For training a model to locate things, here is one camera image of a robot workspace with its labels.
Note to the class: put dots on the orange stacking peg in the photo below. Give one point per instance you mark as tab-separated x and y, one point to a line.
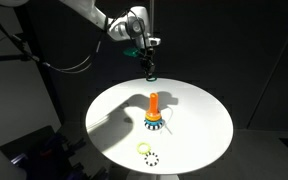
153	103

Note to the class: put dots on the black tripod pole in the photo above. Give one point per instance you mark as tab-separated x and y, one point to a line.
34	56

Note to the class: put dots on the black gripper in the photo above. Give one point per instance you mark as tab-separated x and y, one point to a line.
147	56

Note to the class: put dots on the teal camera mount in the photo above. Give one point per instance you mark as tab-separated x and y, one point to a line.
130	52

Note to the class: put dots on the black clamp stand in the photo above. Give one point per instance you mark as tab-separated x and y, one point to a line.
50	156

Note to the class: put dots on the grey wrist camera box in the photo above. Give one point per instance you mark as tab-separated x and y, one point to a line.
154	41

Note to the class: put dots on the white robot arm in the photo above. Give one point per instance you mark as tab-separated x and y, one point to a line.
120	26

